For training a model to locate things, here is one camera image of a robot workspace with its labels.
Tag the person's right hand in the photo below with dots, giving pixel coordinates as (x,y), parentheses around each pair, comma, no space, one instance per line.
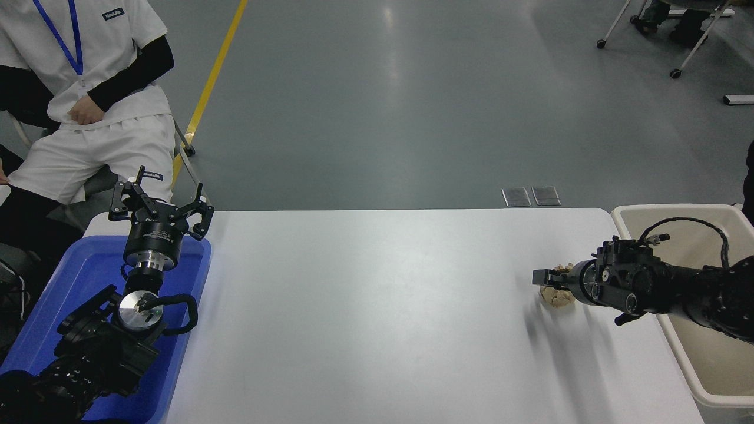
(4,175)

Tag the large pale bin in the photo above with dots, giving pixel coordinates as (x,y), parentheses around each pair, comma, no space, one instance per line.
(718,359)

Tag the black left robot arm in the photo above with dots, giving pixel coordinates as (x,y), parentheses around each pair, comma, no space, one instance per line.
(100,353)

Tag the white flat bar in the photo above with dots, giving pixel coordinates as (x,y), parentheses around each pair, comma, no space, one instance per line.
(739,99)

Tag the person's left forearm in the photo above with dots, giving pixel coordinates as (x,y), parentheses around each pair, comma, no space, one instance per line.
(135,73)

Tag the grey wheeled chair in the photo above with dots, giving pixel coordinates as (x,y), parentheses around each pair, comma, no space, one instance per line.
(675,73)

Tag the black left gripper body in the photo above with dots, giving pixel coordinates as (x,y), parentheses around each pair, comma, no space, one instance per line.
(154,238)

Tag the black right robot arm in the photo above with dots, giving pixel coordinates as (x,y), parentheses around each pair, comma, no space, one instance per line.
(683,288)

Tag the person's left hand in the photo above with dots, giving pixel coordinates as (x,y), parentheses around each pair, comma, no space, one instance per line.
(86,111)

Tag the tan paper ball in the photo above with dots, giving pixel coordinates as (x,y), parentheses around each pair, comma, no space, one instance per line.
(556,296)

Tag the silver floor plate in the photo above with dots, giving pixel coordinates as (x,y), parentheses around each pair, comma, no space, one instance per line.
(546,195)
(516,197)

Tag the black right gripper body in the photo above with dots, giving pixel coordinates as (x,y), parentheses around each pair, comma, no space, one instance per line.
(578,282)

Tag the grey metal folding chair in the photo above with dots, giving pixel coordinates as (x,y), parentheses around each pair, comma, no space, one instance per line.
(189,151)

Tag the blue plastic tray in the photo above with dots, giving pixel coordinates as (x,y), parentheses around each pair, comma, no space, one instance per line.
(82,277)

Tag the person's right forearm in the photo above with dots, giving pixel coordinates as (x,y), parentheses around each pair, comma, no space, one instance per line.
(23,94)

